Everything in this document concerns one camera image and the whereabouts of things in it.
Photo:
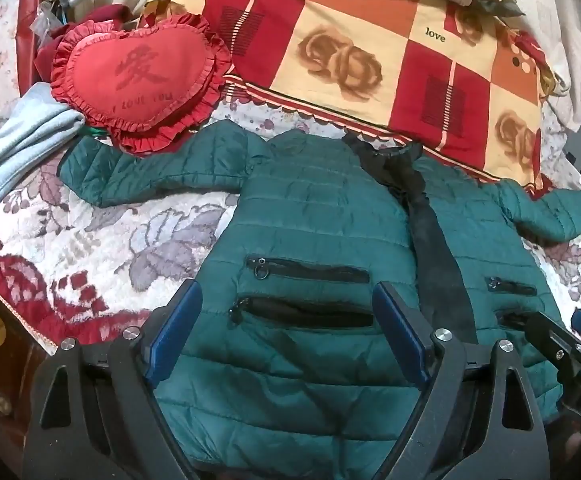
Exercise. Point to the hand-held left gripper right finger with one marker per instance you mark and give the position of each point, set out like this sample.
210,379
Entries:
399,335

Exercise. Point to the green puffer jacket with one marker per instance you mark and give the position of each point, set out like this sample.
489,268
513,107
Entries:
310,210

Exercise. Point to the light blue garment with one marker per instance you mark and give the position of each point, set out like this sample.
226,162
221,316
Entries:
15,145

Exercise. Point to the checkered rose print blanket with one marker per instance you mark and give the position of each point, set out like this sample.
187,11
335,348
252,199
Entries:
370,25

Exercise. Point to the floral white and red blanket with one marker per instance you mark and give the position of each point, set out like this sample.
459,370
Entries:
120,240

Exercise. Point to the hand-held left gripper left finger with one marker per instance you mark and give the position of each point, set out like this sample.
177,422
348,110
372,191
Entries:
175,332

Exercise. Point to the grey white cloth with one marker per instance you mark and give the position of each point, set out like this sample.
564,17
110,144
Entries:
565,35

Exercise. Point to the red heart-shaped ruffled pillow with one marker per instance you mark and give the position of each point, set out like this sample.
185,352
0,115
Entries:
135,77

